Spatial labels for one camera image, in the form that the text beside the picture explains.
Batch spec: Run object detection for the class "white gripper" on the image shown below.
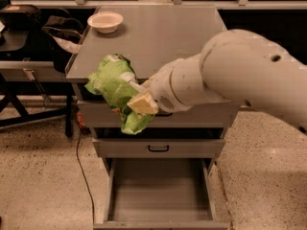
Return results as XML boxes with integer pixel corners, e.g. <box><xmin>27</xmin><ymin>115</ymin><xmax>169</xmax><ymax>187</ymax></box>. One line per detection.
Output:
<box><xmin>128</xmin><ymin>60</ymin><xmax>190</xmax><ymax>114</ymax></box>

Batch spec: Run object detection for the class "black folding table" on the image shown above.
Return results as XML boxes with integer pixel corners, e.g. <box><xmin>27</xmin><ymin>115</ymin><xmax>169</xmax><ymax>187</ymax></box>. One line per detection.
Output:
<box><xmin>0</xmin><ymin>29</ymin><xmax>75</xmax><ymax>138</ymax></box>

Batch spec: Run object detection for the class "black middle drawer handle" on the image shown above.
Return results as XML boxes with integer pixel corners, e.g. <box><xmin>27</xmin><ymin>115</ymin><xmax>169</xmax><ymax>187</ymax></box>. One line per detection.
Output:
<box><xmin>147</xmin><ymin>145</ymin><xmax>169</xmax><ymax>152</ymax></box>

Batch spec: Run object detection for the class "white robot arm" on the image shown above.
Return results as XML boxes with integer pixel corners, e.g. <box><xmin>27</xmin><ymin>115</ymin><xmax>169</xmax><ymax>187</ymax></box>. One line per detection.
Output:
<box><xmin>128</xmin><ymin>30</ymin><xmax>307</xmax><ymax>132</ymax></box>

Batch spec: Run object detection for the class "grey middle drawer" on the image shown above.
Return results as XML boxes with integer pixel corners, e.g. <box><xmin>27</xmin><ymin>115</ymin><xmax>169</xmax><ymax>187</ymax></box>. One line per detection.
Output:
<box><xmin>93</xmin><ymin>127</ymin><xmax>224</xmax><ymax>158</ymax></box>

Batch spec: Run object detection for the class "grey open bottom drawer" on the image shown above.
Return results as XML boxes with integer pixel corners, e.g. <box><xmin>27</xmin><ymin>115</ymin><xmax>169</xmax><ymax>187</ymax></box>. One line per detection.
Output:
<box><xmin>93</xmin><ymin>158</ymin><xmax>228</xmax><ymax>230</ymax></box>

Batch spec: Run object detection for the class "black top drawer handle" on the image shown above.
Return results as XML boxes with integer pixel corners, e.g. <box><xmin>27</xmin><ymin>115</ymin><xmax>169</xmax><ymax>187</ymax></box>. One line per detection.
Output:
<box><xmin>155</xmin><ymin>113</ymin><xmax>173</xmax><ymax>117</ymax></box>

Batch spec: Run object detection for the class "grey drawer cabinet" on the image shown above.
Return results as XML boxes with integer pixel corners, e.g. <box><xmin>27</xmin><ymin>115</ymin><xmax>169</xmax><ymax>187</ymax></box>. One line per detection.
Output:
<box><xmin>64</xmin><ymin>4</ymin><xmax>253</xmax><ymax>165</ymax></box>

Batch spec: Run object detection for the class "white bowl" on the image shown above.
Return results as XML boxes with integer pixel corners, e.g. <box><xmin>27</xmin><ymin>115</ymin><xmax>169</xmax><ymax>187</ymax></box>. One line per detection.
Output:
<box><xmin>87</xmin><ymin>11</ymin><xmax>124</xmax><ymax>34</ymax></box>

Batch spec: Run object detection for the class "black cable on floor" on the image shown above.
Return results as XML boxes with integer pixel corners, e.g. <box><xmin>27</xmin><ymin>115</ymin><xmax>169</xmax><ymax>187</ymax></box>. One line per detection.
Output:
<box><xmin>75</xmin><ymin>127</ymin><xmax>96</xmax><ymax>225</ymax></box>

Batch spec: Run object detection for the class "black bag on table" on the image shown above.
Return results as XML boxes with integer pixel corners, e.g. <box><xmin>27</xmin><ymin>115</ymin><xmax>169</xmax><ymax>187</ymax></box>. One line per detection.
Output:
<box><xmin>0</xmin><ymin>5</ymin><xmax>41</xmax><ymax>31</ymax></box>

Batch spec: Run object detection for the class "black drawer handle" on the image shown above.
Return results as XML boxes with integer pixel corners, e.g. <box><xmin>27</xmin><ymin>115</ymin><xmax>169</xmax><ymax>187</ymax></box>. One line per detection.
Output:
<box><xmin>155</xmin><ymin>113</ymin><xmax>173</xmax><ymax>117</ymax></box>
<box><xmin>147</xmin><ymin>145</ymin><xmax>169</xmax><ymax>152</ymax></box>

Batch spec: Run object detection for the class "grey top drawer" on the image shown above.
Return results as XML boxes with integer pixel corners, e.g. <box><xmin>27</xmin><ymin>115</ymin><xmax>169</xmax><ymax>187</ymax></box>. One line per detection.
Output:
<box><xmin>76</xmin><ymin>83</ymin><xmax>242</xmax><ymax>128</ymax></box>

